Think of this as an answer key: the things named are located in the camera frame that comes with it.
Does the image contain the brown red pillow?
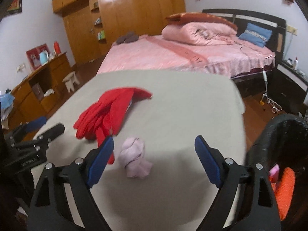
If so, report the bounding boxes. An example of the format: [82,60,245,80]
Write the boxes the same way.
[166,12,238,31]

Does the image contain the wooden side cabinet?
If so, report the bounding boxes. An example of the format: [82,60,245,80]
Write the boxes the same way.
[8,53,72,130]

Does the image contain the blue pillow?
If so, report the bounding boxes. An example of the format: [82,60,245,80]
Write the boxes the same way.
[239,23,273,48]

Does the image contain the red thermos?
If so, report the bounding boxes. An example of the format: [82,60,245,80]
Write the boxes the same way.
[53,41,61,55]

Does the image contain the wall power outlet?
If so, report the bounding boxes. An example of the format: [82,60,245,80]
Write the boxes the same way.
[286,25,298,35]

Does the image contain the black trash bin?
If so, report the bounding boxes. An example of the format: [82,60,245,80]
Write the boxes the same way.
[245,114,307,230]

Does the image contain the light blue kettle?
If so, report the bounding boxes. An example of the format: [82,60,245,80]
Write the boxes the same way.
[39,51,49,65]

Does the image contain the white lotion bottle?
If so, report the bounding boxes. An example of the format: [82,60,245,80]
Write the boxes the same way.
[292,57,299,70]

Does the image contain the grey slippers on bed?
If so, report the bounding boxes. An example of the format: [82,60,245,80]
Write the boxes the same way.
[116,31,139,44]

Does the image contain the white power cable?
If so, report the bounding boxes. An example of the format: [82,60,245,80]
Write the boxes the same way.
[260,68,284,114]

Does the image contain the black headboard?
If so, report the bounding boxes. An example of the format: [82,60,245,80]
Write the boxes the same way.
[202,8,287,61]

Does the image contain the red picture frame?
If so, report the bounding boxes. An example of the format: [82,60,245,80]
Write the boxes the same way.
[26,43,50,71]

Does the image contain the small white stool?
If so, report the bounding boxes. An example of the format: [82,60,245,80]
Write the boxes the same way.
[62,71,80,93]

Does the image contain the orange foam net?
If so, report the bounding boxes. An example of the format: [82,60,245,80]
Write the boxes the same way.
[269,165,295,221]

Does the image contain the pink bed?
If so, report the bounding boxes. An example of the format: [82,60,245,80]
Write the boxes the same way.
[98,35,275,78]

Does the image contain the pink knotted sock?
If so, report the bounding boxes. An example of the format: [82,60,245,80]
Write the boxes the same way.
[118,137,152,179]

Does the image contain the wooden wardrobe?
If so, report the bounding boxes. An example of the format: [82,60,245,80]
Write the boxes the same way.
[52,0,186,65]

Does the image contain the beige table cloth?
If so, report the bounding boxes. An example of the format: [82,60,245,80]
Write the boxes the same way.
[41,70,246,230]

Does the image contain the black white nightstand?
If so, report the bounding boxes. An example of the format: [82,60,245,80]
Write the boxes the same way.
[270,60,307,116]

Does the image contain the red gloves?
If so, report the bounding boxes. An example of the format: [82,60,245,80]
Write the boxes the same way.
[73,86,153,165]

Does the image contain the folded pink quilt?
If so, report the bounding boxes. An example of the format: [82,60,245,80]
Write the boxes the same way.
[161,22,237,46]

